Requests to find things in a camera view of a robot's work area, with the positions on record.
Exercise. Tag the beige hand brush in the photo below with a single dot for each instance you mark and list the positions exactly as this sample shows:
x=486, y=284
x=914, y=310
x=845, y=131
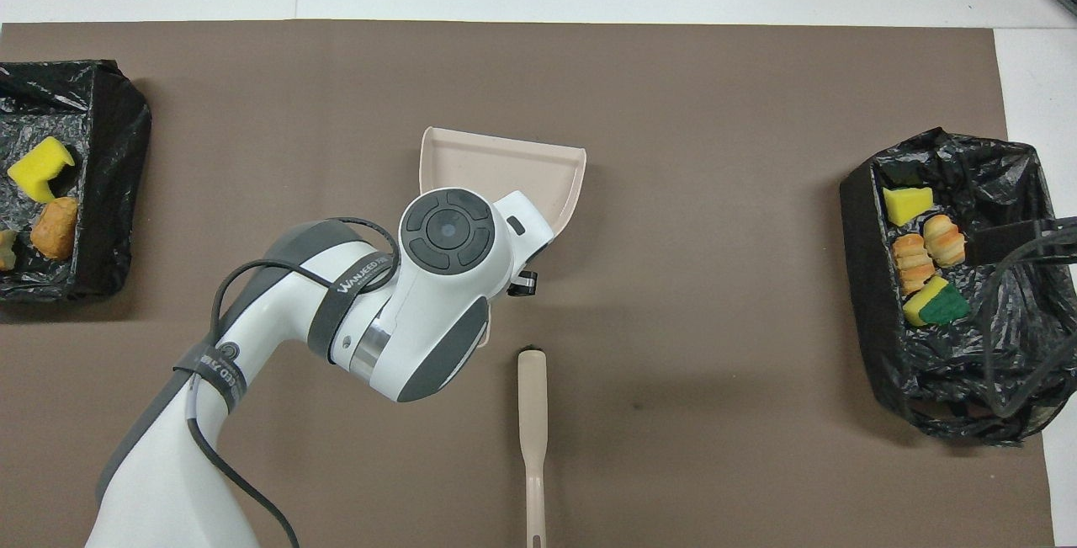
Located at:
x=532, y=413

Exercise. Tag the orange striped croissant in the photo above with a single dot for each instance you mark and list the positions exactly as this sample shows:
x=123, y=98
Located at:
x=948, y=240

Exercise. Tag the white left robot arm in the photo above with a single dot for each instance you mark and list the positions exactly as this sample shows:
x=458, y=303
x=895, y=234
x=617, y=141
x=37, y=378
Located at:
x=404, y=304

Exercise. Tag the torn pale bread chunk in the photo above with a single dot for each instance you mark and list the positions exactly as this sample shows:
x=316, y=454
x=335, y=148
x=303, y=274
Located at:
x=7, y=249

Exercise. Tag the notched yellow sponge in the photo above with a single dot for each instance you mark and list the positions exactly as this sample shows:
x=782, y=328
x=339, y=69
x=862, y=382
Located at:
x=38, y=167

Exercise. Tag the torn croissant chunk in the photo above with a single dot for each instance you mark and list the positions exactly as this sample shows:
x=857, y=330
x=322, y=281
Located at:
x=913, y=263

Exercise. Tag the beige plastic dustpan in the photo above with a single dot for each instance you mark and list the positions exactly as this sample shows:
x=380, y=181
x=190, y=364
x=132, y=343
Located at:
x=505, y=173

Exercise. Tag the peanut-shaped brown bread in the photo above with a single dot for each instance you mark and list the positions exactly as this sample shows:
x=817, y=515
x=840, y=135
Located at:
x=55, y=228

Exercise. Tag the brown table mat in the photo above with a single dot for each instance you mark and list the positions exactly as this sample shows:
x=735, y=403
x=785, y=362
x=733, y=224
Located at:
x=673, y=85

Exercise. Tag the yellow sponge wedge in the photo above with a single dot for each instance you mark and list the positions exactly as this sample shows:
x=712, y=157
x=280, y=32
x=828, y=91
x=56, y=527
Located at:
x=907, y=204

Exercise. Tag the green and yellow sponge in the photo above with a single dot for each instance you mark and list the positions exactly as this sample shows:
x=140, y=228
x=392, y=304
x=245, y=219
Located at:
x=936, y=304

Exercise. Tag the black bag-lined bin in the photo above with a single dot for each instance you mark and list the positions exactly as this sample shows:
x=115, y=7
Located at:
x=92, y=194
x=1001, y=337

